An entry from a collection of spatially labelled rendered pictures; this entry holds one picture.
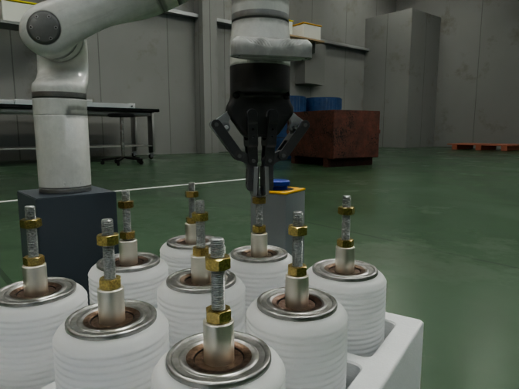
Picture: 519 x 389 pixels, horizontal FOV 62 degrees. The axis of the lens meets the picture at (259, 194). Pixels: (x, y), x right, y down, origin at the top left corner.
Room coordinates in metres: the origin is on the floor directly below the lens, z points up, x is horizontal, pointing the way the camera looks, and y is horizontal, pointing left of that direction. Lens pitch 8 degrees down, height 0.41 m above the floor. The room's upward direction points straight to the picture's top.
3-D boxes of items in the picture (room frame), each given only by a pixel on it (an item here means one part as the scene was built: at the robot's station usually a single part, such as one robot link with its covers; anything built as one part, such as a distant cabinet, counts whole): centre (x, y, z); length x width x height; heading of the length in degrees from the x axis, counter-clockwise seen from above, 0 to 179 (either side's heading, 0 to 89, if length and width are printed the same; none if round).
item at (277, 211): (0.74, -0.03, 0.16); 0.07 x 0.07 x 0.31; 57
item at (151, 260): (0.52, 0.16, 0.25); 0.08 x 0.08 x 0.01
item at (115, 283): (0.36, 0.13, 0.29); 0.02 x 0.02 x 0.01; 75
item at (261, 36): (0.54, 0.00, 0.52); 0.11 x 0.09 x 0.06; 12
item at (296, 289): (0.39, -0.04, 0.26); 0.02 x 0.02 x 0.03
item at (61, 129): (0.82, 0.37, 0.39); 0.09 x 0.09 x 0.17; 41
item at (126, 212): (0.52, 0.16, 0.30); 0.01 x 0.01 x 0.08
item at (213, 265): (0.29, 0.03, 0.32); 0.02 x 0.02 x 0.01; 70
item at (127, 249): (0.52, 0.16, 0.26); 0.02 x 0.02 x 0.03
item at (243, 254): (0.56, 0.00, 0.25); 0.08 x 0.08 x 0.01
